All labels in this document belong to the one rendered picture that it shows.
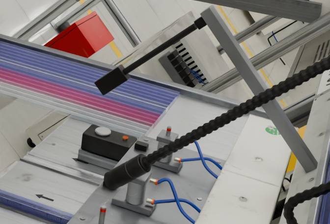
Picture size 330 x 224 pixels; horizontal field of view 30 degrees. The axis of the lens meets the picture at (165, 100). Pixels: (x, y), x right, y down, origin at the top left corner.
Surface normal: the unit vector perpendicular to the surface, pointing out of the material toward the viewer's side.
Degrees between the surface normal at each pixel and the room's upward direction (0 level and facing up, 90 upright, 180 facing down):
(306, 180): 90
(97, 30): 0
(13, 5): 0
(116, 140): 44
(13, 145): 0
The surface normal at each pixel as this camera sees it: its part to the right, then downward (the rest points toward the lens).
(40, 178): 0.15, -0.89
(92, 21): 0.77, -0.46
